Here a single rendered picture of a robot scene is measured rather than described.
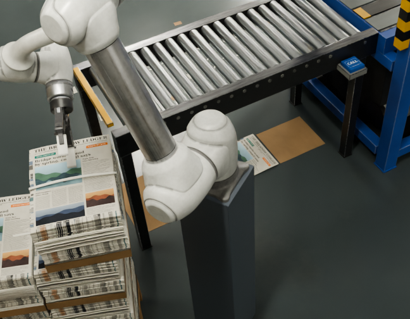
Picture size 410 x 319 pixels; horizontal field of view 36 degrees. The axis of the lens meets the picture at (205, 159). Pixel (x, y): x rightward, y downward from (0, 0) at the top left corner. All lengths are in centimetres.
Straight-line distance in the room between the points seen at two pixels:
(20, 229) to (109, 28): 98
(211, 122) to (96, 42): 49
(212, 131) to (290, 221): 144
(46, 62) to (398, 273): 191
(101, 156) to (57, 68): 33
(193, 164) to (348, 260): 148
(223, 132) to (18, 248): 85
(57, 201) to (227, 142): 58
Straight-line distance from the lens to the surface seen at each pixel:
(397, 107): 322
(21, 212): 241
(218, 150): 192
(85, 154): 220
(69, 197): 208
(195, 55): 297
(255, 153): 357
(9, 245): 233
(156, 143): 177
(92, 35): 161
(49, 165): 220
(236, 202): 212
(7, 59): 209
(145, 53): 301
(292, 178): 346
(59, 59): 217
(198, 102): 271
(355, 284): 309
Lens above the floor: 260
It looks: 47 degrees down
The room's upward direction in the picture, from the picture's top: 5 degrees counter-clockwise
